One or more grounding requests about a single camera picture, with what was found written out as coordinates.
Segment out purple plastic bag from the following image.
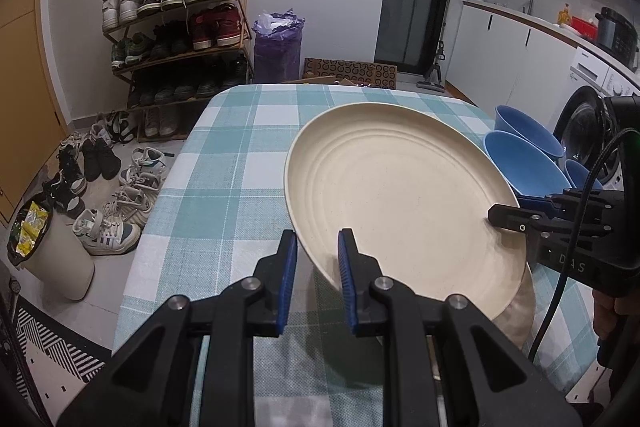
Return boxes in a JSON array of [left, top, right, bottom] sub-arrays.
[[253, 10, 305, 83]]

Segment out patterned cardboard box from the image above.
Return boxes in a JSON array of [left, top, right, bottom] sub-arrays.
[[303, 57, 397, 90]]

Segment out white trash bin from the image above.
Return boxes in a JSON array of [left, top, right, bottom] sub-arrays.
[[6, 193, 96, 301]]

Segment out black pressure cooker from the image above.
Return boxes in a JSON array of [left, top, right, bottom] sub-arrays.
[[596, 6, 638, 70]]

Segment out teal checked tablecloth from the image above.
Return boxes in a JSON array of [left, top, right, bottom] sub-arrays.
[[112, 83, 601, 427]]

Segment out person's right hand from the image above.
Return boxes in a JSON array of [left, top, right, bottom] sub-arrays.
[[592, 289, 640, 340]]

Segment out black cable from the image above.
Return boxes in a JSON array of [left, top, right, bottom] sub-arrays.
[[527, 126, 640, 363]]

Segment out wooden shoe rack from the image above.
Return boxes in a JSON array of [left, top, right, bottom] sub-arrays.
[[101, 0, 254, 142]]

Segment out white kitchen cabinets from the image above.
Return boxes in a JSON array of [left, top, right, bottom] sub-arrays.
[[446, 4, 576, 128]]

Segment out wooden door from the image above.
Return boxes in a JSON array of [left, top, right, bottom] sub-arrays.
[[1, 0, 67, 227]]

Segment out blue bowl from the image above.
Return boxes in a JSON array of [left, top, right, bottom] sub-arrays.
[[495, 105, 565, 160], [483, 131, 572, 197], [563, 159, 589, 190]]

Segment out white washing machine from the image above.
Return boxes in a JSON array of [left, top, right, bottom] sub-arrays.
[[549, 48, 639, 178]]

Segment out cream plate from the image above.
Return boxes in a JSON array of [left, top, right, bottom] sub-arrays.
[[492, 265, 536, 349], [284, 103, 526, 319]]

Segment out vacuum cleaner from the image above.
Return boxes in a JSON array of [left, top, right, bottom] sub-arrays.
[[416, 0, 450, 93]]

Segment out black white patterned rug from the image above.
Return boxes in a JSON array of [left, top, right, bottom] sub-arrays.
[[14, 297, 112, 425]]

